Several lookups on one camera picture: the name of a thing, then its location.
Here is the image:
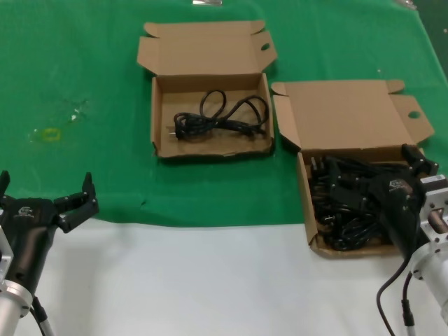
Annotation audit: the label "black power cable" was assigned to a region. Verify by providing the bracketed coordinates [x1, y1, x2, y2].
[173, 90, 271, 142]

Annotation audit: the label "cardboard box holding cables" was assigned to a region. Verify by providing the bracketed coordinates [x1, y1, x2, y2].
[271, 79, 436, 260]

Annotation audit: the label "open cardboard box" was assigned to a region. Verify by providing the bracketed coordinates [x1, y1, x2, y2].
[136, 20, 279, 162]

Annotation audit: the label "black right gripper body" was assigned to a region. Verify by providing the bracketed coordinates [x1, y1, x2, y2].
[370, 171, 429, 260]

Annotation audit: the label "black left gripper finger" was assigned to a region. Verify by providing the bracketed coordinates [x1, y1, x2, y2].
[53, 171, 100, 234]
[0, 170, 11, 207]

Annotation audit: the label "right arm cable with connector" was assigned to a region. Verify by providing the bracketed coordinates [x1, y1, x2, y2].
[400, 271, 418, 336]

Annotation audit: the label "yellow-green ring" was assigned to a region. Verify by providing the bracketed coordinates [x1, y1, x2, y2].
[41, 127, 63, 143]

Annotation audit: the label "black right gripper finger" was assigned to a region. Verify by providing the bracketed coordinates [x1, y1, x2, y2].
[400, 143, 440, 179]
[326, 157, 378, 211]

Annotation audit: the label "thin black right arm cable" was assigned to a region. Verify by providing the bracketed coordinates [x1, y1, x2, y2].
[376, 257, 411, 336]

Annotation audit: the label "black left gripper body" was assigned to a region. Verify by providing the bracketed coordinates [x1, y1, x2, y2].
[0, 197, 60, 293]

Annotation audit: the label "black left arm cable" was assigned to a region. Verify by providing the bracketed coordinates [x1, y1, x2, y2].
[29, 295, 55, 336]

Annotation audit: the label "tangled black power cables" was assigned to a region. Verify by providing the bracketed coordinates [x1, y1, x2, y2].
[309, 155, 419, 251]

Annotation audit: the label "green table cloth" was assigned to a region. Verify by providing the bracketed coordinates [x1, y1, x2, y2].
[0, 0, 448, 230]

